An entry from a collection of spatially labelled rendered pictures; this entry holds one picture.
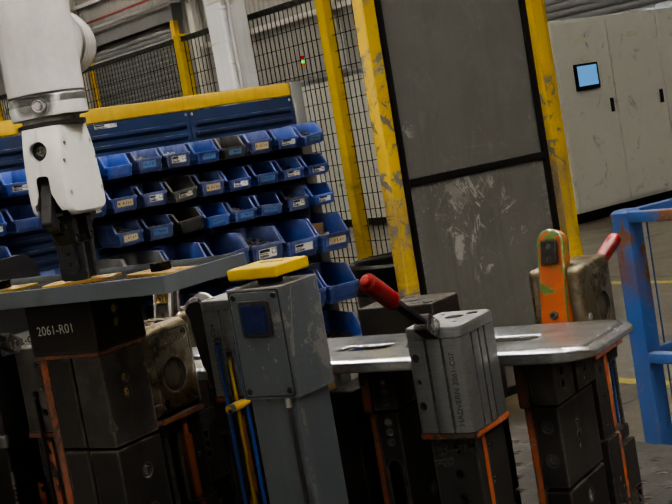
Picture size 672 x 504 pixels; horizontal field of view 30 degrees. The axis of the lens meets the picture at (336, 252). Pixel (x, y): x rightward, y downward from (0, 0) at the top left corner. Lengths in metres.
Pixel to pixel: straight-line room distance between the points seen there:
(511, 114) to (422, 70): 0.50
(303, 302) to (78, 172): 0.31
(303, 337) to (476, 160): 3.73
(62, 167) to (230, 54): 5.32
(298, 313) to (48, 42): 0.41
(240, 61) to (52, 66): 5.32
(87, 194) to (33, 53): 0.16
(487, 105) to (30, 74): 3.72
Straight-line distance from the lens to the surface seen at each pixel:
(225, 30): 6.68
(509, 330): 1.57
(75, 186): 1.39
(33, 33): 1.39
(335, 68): 6.30
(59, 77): 1.39
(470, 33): 4.97
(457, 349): 1.31
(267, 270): 1.22
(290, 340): 1.22
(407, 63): 4.73
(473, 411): 1.33
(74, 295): 1.33
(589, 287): 1.63
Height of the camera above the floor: 1.27
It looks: 5 degrees down
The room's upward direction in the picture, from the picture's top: 10 degrees counter-clockwise
